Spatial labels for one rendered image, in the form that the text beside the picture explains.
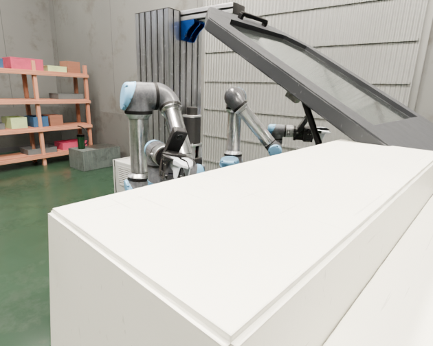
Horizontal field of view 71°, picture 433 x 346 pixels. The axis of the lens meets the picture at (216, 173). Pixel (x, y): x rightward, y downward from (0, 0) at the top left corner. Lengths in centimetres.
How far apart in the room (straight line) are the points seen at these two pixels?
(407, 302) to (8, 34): 919
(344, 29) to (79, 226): 419
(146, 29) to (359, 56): 301
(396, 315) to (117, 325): 24
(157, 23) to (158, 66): 20
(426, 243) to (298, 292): 33
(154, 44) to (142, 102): 44
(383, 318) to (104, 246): 24
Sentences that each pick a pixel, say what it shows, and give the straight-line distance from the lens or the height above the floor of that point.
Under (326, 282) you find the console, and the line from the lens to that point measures 24.
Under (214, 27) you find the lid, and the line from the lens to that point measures 107.
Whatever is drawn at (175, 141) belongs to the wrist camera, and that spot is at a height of 150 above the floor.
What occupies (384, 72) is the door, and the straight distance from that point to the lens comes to 415.
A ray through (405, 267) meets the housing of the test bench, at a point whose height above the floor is 147.
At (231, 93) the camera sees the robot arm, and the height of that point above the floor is 165.
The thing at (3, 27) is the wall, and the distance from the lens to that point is 925.
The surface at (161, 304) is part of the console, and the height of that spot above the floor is 154.
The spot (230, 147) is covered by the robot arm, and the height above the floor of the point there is 131.
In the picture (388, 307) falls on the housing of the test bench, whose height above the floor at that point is 147.
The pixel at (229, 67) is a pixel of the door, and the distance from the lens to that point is 502.
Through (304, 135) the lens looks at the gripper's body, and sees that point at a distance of 188.
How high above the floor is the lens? 166
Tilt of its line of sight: 15 degrees down
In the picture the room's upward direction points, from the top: 2 degrees clockwise
